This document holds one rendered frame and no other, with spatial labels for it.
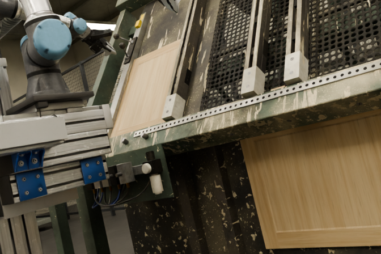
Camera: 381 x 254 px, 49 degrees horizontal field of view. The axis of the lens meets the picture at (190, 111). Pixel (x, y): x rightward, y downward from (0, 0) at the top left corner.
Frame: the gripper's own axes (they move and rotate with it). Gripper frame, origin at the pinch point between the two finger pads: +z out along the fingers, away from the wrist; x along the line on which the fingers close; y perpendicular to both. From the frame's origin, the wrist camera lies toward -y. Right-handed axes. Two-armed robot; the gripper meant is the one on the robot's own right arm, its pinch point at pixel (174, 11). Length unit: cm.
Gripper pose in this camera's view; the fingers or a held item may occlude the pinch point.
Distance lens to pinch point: 173.4
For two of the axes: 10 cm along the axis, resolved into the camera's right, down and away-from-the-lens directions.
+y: 5.0, -5.4, 6.8
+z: 5.2, 8.1, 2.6
